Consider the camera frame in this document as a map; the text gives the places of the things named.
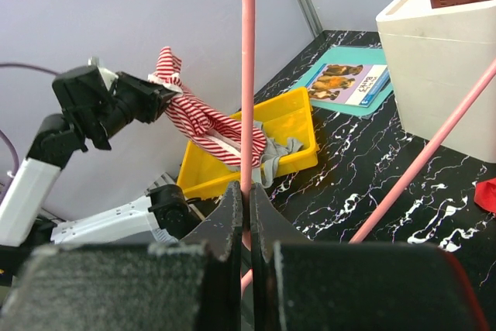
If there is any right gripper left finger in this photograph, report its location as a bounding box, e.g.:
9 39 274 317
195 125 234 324
1 181 243 330

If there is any dog picture book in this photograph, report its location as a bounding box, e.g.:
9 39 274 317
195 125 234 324
305 64 389 107

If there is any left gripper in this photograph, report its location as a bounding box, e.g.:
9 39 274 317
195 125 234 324
113 71 182 124

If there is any yellow plastic basket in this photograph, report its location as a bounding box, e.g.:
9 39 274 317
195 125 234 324
177 87 319 200

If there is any red white striped tank top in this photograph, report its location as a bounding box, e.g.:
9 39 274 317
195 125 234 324
146 47 268 169

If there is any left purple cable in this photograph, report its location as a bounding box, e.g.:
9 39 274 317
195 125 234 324
0 62 59 177

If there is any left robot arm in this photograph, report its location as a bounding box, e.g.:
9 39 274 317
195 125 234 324
1 64 200 260

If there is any white foam box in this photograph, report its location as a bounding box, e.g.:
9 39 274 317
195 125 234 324
376 0 495 140

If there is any crumpled red cloth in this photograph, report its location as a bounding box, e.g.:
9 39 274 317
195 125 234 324
474 178 496 213

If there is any pink wire hanger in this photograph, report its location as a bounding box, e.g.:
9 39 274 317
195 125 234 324
238 0 496 309

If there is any grey tank top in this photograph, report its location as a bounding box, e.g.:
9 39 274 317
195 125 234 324
222 121 303 188

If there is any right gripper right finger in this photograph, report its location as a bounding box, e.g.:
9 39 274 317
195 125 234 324
250 184 488 330

